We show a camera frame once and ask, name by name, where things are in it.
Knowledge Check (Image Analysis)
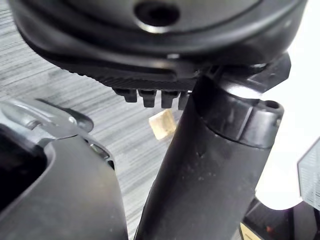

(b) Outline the silver robot leg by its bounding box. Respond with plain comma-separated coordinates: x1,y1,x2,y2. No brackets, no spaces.
0,98,130,240

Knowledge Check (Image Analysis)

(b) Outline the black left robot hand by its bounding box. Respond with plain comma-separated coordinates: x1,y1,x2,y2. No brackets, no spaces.
7,0,307,240

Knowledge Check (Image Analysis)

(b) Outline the grey ribbed plastic crate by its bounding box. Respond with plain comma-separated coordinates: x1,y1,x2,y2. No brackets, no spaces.
296,136,320,210

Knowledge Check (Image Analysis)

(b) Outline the pale tape piece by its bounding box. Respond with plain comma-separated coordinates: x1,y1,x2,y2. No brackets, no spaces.
148,109,176,141

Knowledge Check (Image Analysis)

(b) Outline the black table base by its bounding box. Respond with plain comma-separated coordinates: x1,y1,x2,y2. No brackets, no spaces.
238,198,320,240

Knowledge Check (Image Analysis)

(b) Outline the white round table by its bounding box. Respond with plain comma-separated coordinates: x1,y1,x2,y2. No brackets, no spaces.
252,0,320,211

